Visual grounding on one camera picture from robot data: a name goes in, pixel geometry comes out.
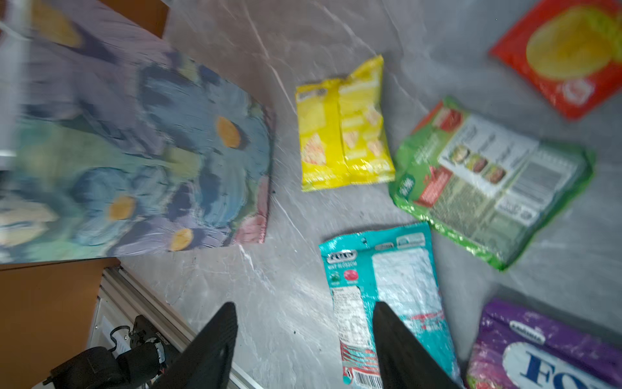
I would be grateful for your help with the teal snack bag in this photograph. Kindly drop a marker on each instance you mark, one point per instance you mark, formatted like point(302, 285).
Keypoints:
point(395, 266)

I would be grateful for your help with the yellow green snack bag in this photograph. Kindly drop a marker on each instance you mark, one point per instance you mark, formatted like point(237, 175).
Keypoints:
point(341, 130)

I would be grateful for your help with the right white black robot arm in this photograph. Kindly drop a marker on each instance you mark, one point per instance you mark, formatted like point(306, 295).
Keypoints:
point(99, 368)

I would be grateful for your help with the purple Fox's bag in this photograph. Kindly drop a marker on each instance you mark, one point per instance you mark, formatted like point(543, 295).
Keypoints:
point(519, 348)

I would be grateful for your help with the floral paper gift bag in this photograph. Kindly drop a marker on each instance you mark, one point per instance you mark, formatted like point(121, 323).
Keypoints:
point(115, 144)

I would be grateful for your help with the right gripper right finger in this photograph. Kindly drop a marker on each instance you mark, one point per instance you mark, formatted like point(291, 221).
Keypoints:
point(402, 360)

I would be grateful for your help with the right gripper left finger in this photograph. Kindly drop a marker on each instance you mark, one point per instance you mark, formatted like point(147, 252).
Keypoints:
point(207, 361)

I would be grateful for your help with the small red snack packet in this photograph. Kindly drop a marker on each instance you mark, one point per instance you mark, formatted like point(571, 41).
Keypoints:
point(568, 50)

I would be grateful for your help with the aluminium rail frame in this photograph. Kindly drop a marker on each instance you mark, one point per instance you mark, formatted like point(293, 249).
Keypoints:
point(129, 316)

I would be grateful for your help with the green white snack bag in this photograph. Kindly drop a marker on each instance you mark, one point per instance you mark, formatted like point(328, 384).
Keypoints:
point(483, 186)

